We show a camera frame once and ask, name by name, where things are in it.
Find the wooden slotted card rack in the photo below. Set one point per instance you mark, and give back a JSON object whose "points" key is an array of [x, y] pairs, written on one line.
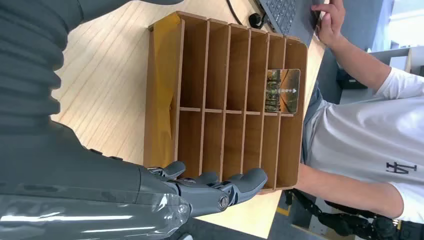
{"points": [[212, 99]]}

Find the black box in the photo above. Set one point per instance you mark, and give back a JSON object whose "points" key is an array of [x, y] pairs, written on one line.
{"points": [[351, 79]]}

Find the dark grey laptop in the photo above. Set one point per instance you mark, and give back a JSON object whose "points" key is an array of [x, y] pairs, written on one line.
{"points": [[281, 15]]}

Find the black round plug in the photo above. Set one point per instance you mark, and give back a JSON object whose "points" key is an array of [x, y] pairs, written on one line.
{"points": [[256, 20]]}

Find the person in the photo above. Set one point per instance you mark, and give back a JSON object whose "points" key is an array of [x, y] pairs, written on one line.
{"points": [[357, 139]]}

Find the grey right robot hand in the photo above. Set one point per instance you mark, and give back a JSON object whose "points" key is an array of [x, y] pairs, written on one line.
{"points": [[73, 185]]}

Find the grey shelf unit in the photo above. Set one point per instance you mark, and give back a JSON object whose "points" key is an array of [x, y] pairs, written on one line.
{"points": [[384, 54]]}

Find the black office chair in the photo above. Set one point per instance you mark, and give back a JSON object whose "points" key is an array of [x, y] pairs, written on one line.
{"points": [[351, 223]]}

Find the grey ribbed right arm sleeve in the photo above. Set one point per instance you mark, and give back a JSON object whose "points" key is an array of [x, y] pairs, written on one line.
{"points": [[30, 66]]}

